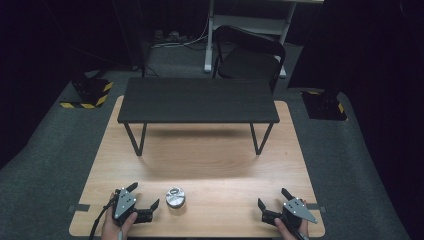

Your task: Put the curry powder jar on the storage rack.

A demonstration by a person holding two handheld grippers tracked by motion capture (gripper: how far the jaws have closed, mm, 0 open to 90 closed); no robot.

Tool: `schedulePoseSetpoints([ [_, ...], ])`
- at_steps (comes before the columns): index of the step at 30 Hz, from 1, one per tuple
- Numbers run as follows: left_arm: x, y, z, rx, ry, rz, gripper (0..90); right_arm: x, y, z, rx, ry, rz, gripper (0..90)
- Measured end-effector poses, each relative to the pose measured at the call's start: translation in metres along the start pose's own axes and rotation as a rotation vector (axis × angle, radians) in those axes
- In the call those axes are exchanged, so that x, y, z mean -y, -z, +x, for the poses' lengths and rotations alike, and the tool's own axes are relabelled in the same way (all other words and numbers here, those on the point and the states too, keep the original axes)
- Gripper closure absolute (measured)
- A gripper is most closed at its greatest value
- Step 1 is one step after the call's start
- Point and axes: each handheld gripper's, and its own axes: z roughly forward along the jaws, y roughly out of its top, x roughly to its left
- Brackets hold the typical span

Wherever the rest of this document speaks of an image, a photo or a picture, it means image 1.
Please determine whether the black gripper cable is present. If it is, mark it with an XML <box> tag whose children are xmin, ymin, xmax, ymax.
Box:
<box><xmin>88</xmin><ymin>194</ymin><xmax>118</xmax><ymax>240</ymax></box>
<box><xmin>290</xmin><ymin>228</ymin><xmax>311</xmax><ymax>240</ymax></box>

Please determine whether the power strip with cables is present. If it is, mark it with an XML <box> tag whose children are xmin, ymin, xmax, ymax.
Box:
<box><xmin>149</xmin><ymin>18</ymin><xmax>210</xmax><ymax>51</ymax></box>

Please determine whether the black low shelf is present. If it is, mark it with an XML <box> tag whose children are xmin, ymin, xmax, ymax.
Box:
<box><xmin>116</xmin><ymin>77</ymin><xmax>281</xmax><ymax>157</ymax></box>

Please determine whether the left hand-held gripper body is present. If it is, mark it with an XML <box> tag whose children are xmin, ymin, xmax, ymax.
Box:
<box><xmin>111</xmin><ymin>187</ymin><xmax>139</xmax><ymax>226</ymax></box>

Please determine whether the dark metal stand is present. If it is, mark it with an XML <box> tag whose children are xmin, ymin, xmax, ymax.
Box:
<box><xmin>111</xmin><ymin>0</ymin><xmax>149</xmax><ymax>78</ymax></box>

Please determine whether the grey tape strip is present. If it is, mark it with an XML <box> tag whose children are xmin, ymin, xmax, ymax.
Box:
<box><xmin>67</xmin><ymin>203</ymin><xmax>91</xmax><ymax>214</ymax></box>
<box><xmin>305</xmin><ymin>202</ymin><xmax>328</xmax><ymax>214</ymax></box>

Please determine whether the black base with yellow stripes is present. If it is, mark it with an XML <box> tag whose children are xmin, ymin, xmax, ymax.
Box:
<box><xmin>300</xmin><ymin>89</ymin><xmax>350</xmax><ymax>122</ymax></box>
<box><xmin>59</xmin><ymin>74</ymin><xmax>114</xmax><ymax>110</ymax></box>

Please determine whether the person's left hand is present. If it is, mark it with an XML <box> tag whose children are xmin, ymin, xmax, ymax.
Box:
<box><xmin>100</xmin><ymin>202</ymin><xmax>139</xmax><ymax>240</ymax></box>

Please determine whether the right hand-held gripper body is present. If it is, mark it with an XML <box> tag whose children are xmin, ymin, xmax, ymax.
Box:
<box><xmin>280</xmin><ymin>197</ymin><xmax>319</xmax><ymax>231</ymax></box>

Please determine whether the round silver metal can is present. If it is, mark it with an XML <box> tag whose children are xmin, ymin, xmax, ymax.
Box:
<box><xmin>165</xmin><ymin>186</ymin><xmax>187</xmax><ymax>210</ymax></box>

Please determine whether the black folding chair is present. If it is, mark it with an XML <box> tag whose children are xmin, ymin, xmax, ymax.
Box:
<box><xmin>212</xmin><ymin>25</ymin><xmax>287</xmax><ymax>95</ymax></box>

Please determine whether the person's right hand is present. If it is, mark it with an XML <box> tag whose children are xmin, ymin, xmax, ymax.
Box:
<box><xmin>274</xmin><ymin>199</ymin><xmax>310</xmax><ymax>240</ymax></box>

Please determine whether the white desk frame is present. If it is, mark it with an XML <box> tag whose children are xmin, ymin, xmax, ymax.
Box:
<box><xmin>203</xmin><ymin>0</ymin><xmax>325</xmax><ymax>80</ymax></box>

